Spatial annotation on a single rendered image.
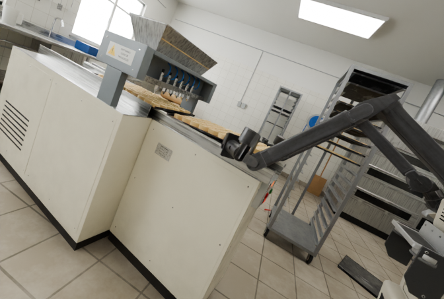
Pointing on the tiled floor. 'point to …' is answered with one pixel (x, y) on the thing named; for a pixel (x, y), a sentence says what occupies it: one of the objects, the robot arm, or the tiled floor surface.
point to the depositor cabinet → (67, 145)
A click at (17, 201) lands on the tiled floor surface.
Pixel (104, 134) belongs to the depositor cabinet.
